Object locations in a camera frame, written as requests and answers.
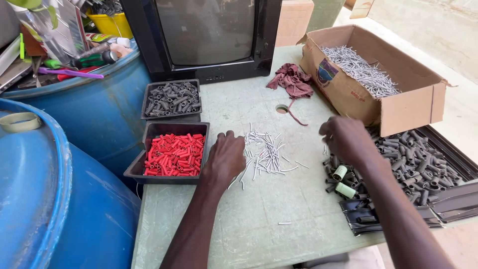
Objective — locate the person's left hand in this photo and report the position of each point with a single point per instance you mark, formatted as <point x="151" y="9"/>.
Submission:
<point x="224" y="160"/>

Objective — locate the person's right hand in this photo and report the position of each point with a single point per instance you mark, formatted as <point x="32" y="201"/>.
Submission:
<point x="349" y="140"/>

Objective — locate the person's left fingers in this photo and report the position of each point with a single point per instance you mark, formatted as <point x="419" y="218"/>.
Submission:
<point x="228" y="135"/>

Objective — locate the person's right fingers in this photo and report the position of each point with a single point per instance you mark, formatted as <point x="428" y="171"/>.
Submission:
<point x="325" y="135"/>

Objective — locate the light green tube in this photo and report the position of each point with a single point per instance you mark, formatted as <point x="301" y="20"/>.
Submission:
<point x="345" y="190"/>
<point x="340" y="172"/>

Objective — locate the scattered pile of metal pins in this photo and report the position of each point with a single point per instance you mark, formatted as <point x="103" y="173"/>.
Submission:
<point x="267" y="155"/>

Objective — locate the pile of red tubes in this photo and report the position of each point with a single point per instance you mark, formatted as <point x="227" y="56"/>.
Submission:
<point x="174" y="155"/>

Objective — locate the maroon cloth rag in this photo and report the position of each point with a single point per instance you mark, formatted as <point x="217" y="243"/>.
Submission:
<point x="293" y="80"/>

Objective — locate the pile of short grey tubes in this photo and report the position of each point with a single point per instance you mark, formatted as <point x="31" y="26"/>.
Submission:
<point x="172" y="99"/>

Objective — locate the heap of grey pins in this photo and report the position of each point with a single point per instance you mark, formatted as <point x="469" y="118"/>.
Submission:
<point x="360" y="71"/>

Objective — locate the black tray of red tubes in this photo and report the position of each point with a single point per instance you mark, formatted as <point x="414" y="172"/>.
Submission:
<point x="164" y="180"/>

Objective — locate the black tray of grey tubes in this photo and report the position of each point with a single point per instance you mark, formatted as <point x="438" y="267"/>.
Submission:
<point x="146" y="112"/>

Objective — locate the large open cardboard box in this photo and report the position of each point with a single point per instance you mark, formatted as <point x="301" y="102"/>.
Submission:
<point x="407" y="108"/>

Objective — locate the big heap of dark tubes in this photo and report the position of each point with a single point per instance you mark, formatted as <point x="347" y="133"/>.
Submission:
<point x="414" y="164"/>

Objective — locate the black tube television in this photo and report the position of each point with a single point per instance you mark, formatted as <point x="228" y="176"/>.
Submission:
<point x="203" y="33"/>

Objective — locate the closed brown cardboard box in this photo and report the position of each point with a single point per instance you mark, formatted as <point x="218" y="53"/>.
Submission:
<point x="294" y="22"/>

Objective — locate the blue barrel with clutter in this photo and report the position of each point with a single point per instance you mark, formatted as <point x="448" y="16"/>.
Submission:
<point x="101" y="112"/>

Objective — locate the cardboard flap piece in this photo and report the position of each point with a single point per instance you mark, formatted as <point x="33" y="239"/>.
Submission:
<point x="360" y="9"/>

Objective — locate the broken black plastic tray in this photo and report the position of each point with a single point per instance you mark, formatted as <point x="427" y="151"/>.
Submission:
<point x="455" y="203"/>

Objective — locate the yellow plastic bucket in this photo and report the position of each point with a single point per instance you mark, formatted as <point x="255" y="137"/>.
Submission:
<point x="112" y="25"/>

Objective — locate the large blue plastic barrel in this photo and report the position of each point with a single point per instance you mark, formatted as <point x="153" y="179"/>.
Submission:
<point x="82" y="213"/>

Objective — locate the purple plastic tool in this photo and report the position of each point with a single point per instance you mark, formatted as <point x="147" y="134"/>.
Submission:
<point x="71" y="72"/>

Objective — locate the heap of tools and clutter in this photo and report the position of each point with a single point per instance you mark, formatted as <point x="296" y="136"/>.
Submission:
<point x="48" y="33"/>

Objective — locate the roll of beige tape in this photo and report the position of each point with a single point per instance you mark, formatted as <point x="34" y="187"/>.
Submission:
<point x="20" y="122"/>

